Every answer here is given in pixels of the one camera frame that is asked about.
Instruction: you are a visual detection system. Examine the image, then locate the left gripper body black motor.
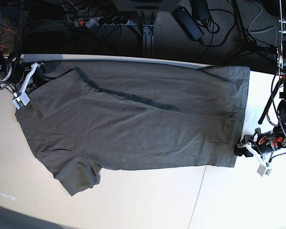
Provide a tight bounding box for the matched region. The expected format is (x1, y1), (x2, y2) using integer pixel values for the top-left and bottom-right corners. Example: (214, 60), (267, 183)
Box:
(239, 127), (286, 166)

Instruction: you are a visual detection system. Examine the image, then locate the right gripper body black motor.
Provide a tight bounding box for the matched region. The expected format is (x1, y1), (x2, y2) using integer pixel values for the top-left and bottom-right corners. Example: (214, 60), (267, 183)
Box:
(0, 61), (44, 97)

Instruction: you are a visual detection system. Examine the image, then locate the grey T-shirt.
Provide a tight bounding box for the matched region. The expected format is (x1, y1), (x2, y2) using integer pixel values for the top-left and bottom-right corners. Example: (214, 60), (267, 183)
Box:
(15, 63), (250, 195)

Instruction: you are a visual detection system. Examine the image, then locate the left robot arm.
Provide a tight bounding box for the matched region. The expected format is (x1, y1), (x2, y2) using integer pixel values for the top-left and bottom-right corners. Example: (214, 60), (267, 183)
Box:
(232, 1), (286, 174)

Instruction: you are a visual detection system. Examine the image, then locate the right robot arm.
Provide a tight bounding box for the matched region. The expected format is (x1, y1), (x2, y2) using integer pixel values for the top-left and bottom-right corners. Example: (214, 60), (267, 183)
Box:
(0, 11), (52, 97)

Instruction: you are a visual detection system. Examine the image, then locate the white power strip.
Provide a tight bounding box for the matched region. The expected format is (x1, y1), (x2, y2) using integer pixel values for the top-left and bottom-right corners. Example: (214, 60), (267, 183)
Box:
(74, 16), (131, 28)

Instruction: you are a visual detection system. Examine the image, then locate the black tripod stand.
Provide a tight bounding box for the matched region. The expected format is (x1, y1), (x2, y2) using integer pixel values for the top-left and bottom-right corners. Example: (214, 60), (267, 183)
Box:
(226, 0), (277, 62)

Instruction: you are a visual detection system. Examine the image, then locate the black power adapter brick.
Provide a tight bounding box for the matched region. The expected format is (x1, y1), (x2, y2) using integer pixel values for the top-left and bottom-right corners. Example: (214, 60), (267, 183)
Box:
(172, 6), (204, 41)

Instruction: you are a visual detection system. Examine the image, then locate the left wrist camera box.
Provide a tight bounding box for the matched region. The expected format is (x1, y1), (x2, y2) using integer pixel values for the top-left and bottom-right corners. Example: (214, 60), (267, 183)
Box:
(257, 165), (272, 177)

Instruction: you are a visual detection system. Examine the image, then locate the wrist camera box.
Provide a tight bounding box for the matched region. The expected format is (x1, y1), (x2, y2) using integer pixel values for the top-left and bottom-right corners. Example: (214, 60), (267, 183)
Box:
(257, 165), (272, 177)
(12, 92), (30, 110)

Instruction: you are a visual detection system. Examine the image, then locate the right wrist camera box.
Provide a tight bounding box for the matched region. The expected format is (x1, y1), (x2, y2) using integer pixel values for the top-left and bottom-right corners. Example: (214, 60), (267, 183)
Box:
(12, 92), (30, 110)

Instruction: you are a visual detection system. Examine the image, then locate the black adapter cable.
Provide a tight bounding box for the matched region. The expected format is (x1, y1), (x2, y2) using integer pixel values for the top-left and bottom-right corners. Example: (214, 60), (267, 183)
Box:
(195, 8), (236, 57)

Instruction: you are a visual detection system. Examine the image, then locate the aluminium table frame leg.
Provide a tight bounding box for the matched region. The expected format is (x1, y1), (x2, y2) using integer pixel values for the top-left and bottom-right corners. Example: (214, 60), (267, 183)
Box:
(131, 11), (158, 58)

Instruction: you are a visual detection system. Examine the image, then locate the white cable on floor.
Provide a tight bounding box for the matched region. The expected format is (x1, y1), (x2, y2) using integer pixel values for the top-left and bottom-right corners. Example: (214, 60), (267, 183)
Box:
(247, 0), (277, 46)

